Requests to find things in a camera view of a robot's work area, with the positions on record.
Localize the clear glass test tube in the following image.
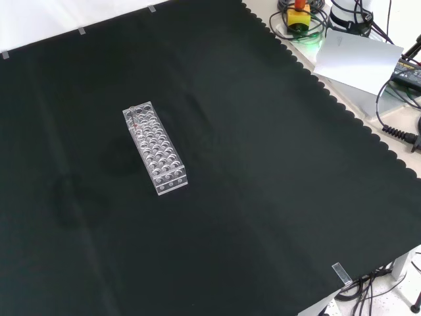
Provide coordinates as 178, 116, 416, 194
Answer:
129, 105, 143, 138

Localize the clear test tube rack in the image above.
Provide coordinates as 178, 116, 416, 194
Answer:
122, 101, 189, 197

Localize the black bench cloth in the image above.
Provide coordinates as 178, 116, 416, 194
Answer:
0, 0, 421, 316

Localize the yellow stop button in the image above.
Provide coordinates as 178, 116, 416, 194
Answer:
287, 0, 311, 33

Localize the pale board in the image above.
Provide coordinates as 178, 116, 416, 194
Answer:
312, 28, 405, 97

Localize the black power adapter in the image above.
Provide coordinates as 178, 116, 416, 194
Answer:
389, 55, 421, 92

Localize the white table leg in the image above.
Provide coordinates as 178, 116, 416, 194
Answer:
392, 251, 411, 280

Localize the black tripod leg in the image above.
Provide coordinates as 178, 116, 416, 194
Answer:
403, 34, 421, 61

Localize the black tripod foot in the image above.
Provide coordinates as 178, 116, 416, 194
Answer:
407, 263, 421, 313

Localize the black ribbed cable connector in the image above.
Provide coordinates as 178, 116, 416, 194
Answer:
382, 126, 421, 153

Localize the black cable bundle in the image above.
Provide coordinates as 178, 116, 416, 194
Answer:
335, 267, 395, 316

